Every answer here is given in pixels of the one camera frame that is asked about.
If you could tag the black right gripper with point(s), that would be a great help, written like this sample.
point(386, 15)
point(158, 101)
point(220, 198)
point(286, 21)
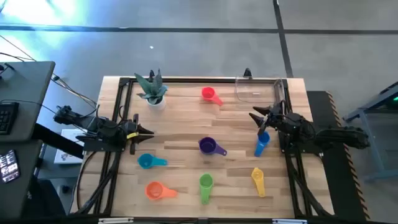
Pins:
point(276, 119)

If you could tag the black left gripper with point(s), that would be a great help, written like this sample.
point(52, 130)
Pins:
point(136, 124)

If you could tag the teal measuring cup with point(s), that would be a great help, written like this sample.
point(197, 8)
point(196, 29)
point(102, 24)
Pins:
point(145, 161)

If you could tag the blue measuring cup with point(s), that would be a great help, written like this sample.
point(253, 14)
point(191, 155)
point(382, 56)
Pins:
point(260, 146)

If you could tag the orange measuring cup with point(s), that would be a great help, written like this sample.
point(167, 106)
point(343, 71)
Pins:
point(155, 190)

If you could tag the yellow measuring cup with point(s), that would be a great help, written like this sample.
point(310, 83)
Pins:
point(258, 180)

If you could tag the green measuring cup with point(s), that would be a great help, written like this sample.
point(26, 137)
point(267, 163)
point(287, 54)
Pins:
point(206, 186)

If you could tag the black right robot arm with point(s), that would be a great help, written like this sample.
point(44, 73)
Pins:
point(342, 138)

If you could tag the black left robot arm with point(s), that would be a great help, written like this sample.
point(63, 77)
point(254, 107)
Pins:
point(102, 127)

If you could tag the clear plastic basket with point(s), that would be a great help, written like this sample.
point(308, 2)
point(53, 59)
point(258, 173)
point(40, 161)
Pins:
point(259, 93)

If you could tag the red measuring cup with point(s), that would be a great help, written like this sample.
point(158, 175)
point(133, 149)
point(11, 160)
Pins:
point(207, 93)

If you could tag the yellow tape label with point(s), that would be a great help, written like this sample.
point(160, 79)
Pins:
point(132, 135)

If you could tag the white plant pot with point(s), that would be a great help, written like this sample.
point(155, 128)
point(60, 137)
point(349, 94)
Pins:
point(157, 105)

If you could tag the green snake plant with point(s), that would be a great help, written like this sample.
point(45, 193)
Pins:
point(152, 88)

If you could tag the black hazard-striped floor mat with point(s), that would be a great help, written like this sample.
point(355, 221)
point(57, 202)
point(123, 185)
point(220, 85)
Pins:
point(320, 105)

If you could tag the white box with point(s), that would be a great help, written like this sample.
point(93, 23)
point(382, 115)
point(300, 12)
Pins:
point(66, 155)

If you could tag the grey desk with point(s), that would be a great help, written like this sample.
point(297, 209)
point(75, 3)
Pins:
point(28, 87)

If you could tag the black phone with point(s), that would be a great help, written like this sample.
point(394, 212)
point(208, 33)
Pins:
point(9, 166)

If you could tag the black keyboard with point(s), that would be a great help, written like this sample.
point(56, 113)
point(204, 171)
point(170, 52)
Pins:
point(6, 118)

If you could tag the black frame bracket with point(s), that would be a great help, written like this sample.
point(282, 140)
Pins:
point(151, 74)
point(247, 73)

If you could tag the black aluminium table frame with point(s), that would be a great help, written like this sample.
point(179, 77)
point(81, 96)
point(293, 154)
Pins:
point(186, 80)

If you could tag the silver metal bracket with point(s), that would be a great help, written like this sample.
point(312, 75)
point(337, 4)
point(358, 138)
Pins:
point(289, 221)
point(115, 220)

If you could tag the blue metal table frame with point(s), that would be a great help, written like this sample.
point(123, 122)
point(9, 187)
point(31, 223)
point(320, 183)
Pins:
point(370, 140)

